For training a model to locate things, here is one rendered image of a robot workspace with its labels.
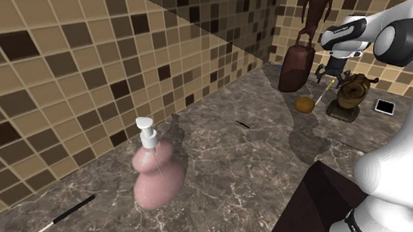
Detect tall dark brown figure sculpture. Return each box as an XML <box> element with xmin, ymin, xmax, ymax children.
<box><xmin>276</xmin><ymin>0</ymin><xmax>334</xmax><ymax>97</ymax></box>

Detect dark robot stand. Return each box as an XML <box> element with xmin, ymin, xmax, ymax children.
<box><xmin>260</xmin><ymin>156</ymin><xmax>413</xmax><ymax>232</ymax></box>

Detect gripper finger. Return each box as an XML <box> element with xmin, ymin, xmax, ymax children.
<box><xmin>313</xmin><ymin>63</ymin><xmax>328</xmax><ymax>85</ymax></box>
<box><xmin>335</xmin><ymin>68</ymin><xmax>352</xmax><ymax>86</ymax></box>

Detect long black white-tipped pen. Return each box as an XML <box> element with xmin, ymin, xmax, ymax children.
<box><xmin>32</xmin><ymin>189</ymin><xmax>97</xmax><ymax>232</ymax></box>

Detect pink pump soap bottle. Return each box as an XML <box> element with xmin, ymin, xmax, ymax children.
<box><xmin>128</xmin><ymin>115</ymin><xmax>193</xmax><ymax>214</ymax></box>

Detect round brown fruit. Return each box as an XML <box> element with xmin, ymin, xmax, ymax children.
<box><xmin>293</xmin><ymin>95</ymin><xmax>317</xmax><ymax>116</ymax></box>

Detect white pencil with yellow tip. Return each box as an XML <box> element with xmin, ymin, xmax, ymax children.
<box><xmin>313</xmin><ymin>78</ymin><xmax>335</xmax><ymax>107</ymax></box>

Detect brown round ornament on stand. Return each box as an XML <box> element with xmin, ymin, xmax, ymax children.
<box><xmin>324</xmin><ymin>70</ymin><xmax>381</xmax><ymax>125</ymax></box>

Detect white phone with black screen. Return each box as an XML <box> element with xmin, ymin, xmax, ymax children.
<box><xmin>371</xmin><ymin>97</ymin><xmax>397</xmax><ymax>117</ymax></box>

